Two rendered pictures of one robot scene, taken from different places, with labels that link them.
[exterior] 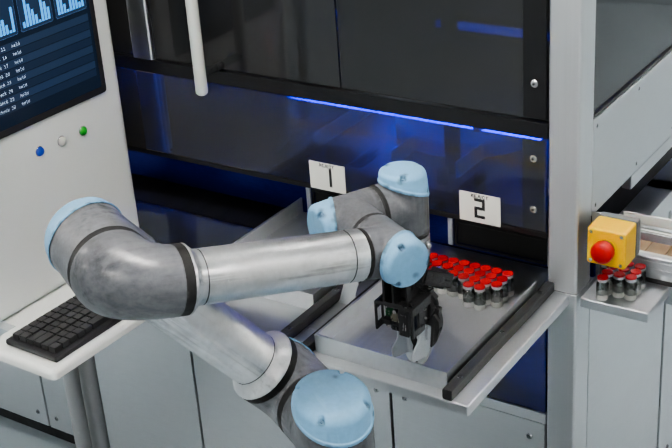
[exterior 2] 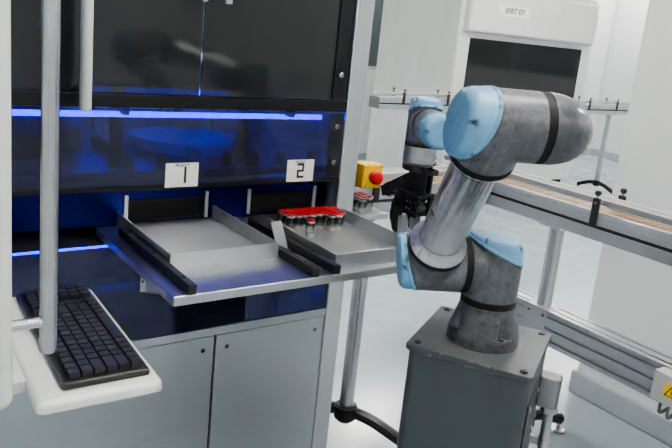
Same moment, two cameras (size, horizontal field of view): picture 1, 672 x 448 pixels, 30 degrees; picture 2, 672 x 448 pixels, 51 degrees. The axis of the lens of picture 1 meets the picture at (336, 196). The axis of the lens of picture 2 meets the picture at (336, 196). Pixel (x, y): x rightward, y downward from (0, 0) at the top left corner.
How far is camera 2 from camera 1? 2.13 m
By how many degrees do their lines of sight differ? 68
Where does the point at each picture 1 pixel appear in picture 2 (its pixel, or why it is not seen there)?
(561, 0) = (363, 18)
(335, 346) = (351, 258)
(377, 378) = (389, 266)
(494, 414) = (293, 325)
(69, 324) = (102, 345)
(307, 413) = (514, 247)
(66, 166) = not seen: outside the picture
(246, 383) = (456, 252)
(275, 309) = (256, 264)
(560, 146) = (353, 115)
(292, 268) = not seen: hidden behind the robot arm
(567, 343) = not seen: hidden behind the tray
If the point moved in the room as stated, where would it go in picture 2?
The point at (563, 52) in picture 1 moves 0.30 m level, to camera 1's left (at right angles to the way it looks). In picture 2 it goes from (361, 52) to (320, 51)
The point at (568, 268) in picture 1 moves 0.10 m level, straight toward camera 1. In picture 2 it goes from (349, 197) to (380, 204)
